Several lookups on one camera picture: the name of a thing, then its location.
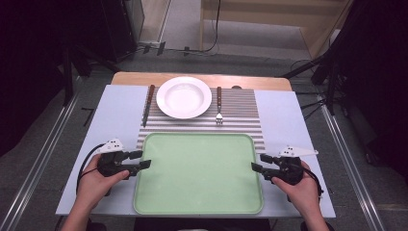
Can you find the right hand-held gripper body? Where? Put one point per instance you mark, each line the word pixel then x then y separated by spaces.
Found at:
pixel 288 168

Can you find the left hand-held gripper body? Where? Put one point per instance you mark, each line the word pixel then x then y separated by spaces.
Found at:
pixel 110 162

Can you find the green tray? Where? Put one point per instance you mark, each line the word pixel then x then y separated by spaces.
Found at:
pixel 198 173

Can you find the white plate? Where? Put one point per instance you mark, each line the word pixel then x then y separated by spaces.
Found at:
pixel 183 97

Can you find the person's right hand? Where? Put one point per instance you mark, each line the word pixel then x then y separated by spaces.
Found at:
pixel 304 192

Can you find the person's left hand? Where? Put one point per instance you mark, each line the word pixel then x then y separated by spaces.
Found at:
pixel 93 186

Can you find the pale blue board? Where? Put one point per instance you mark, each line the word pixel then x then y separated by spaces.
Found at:
pixel 118 112

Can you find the striped placemat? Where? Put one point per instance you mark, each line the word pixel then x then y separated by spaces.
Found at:
pixel 239 112

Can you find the black stand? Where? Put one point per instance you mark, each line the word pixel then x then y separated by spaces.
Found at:
pixel 330 86
pixel 67 80

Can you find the black plugs on floor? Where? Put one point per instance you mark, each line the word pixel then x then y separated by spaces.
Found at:
pixel 161 47

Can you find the black cabinet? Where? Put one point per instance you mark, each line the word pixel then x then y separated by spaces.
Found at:
pixel 120 29

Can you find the dark curtain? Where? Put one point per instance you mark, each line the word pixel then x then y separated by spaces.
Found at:
pixel 381 80
pixel 29 64

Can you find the metal floor rail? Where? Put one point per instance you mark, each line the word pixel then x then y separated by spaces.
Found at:
pixel 41 160
pixel 351 166

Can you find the wooden shelf frame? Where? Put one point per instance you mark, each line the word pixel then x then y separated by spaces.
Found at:
pixel 308 32

